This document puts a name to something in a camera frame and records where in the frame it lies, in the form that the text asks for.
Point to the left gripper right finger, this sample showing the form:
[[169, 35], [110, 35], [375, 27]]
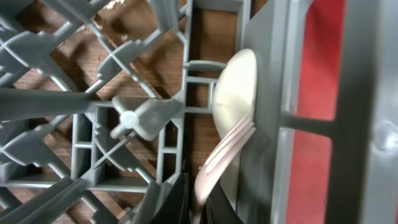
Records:
[[218, 209]]

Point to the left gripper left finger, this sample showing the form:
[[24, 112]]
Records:
[[175, 209]]

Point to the white plastic fork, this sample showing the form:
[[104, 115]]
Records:
[[217, 162]]

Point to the grey plastic dishwasher rack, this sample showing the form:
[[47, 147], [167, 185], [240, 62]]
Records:
[[256, 182]]

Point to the red plastic tray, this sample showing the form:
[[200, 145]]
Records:
[[344, 161]]

